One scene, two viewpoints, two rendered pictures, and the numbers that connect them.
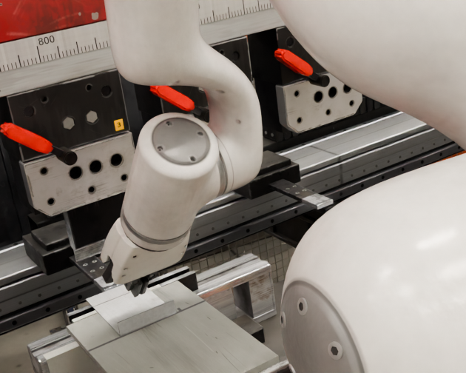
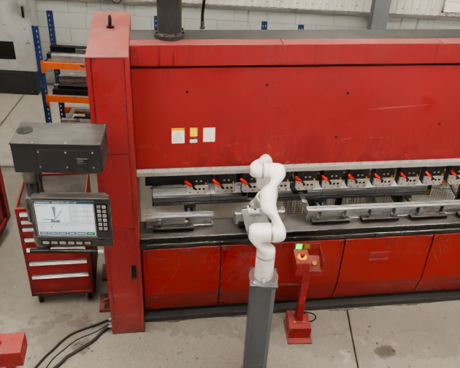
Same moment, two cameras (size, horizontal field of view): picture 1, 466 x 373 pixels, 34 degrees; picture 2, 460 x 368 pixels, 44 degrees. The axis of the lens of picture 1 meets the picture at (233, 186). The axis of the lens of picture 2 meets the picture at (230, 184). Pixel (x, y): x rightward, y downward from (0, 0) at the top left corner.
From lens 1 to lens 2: 3.22 m
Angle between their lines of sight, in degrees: 21
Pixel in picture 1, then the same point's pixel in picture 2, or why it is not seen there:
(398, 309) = (251, 231)
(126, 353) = (248, 219)
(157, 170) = (257, 199)
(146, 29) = (260, 184)
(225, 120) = not seen: hidden behind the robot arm
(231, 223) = (288, 196)
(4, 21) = (246, 163)
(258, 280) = (281, 214)
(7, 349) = not seen: hidden behind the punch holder
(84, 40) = not seen: hidden behind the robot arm
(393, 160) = (339, 193)
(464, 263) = (255, 230)
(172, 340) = (257, 220)
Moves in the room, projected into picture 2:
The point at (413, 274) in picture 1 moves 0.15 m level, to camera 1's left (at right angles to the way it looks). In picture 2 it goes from (253, 229) to (230, 223)
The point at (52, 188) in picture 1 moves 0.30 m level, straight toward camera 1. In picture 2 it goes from (245, 188) to (240, 212)
